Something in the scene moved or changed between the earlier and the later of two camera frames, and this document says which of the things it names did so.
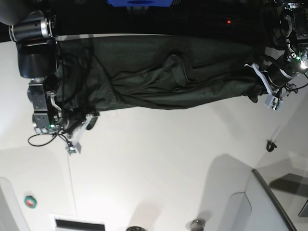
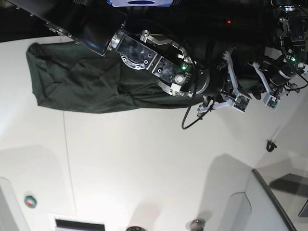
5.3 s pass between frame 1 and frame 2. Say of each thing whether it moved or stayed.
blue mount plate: stayed
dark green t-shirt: moved
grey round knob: stayed
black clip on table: stayed
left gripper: moved
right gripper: stayed
